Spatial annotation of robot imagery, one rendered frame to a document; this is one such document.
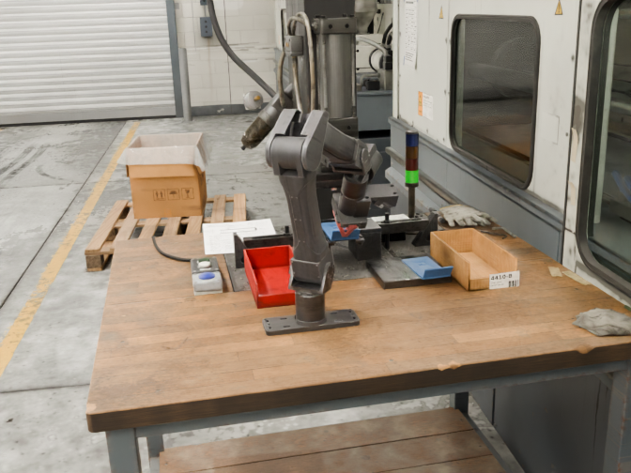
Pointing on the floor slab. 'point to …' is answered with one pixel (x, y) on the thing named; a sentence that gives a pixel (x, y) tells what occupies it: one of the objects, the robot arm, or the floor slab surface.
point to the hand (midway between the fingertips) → (345, 233)
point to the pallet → (118, 228)
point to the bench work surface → (335, 366)
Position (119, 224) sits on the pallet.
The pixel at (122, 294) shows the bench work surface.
